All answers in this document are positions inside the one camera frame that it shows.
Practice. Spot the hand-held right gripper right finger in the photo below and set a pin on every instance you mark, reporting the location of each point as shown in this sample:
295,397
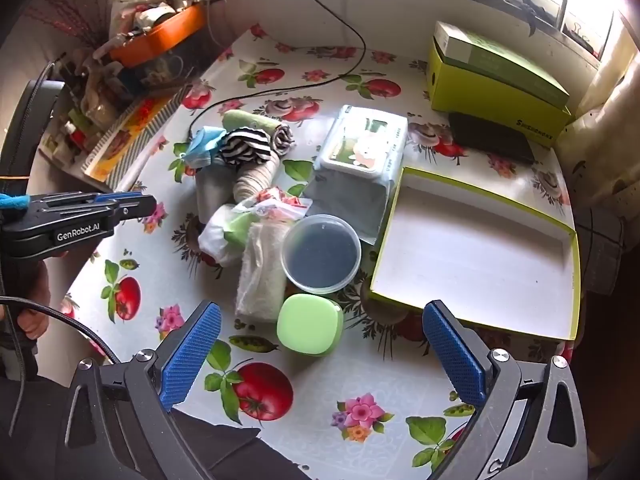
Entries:
452,355

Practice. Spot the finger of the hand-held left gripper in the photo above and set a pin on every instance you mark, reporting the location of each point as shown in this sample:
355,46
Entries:
142,207
117,197

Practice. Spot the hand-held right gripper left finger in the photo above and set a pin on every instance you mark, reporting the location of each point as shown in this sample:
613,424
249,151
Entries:
192,355

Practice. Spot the blue face mask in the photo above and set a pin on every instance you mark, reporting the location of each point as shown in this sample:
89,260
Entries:
205,142

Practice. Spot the white-lined shallow green box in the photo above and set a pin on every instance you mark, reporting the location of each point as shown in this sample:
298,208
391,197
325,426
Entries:
475,260

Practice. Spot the black white striped sock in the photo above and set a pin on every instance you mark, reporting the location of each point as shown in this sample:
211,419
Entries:
245,147

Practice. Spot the green grey sock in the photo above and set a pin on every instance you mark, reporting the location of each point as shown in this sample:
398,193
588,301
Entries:
247,121

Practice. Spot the red print plastic bag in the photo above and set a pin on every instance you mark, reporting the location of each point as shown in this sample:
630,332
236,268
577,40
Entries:
280,205

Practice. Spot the person's left forearm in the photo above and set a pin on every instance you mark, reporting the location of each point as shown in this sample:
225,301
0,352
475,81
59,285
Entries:
15,360

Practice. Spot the person's left hand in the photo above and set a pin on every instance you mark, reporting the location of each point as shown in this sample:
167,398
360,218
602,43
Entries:
30,285

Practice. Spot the yellow striped printed box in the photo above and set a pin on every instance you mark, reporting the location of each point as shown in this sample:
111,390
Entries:
125,132

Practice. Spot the white green cloth in bag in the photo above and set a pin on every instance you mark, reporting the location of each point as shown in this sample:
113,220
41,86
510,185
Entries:
225,232

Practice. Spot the pile of assorted small items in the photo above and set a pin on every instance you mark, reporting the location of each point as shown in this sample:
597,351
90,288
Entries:
90,105

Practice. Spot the floral tablecloth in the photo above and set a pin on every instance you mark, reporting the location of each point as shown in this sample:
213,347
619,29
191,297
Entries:
350,395

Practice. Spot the beige ribbed sock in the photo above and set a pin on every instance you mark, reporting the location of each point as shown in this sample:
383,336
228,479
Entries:
252,180

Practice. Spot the green square box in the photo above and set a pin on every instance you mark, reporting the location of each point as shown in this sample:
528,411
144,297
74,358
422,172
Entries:
307,322

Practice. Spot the clear round plastic container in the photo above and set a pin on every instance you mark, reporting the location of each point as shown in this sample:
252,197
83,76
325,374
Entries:
320,255

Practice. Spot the orange basket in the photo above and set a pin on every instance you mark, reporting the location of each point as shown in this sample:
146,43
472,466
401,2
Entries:
165,37

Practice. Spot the dark grey fabric object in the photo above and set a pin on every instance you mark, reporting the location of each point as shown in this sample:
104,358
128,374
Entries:
600,250

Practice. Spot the red dried branches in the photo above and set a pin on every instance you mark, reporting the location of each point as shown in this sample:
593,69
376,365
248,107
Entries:
70,20

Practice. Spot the black wallet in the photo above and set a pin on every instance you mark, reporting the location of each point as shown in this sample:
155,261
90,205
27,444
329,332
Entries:
490,135

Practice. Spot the wet wipes pack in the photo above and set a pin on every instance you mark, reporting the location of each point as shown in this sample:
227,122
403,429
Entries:
360,145

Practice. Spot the tall green cardboard box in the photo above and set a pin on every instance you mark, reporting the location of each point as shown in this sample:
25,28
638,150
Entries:
480,100

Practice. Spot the beige curtain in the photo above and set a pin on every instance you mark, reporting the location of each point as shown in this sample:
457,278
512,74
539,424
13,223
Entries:
605,125

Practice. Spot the green white slim carton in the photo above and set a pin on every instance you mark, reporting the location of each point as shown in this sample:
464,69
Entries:
500,60

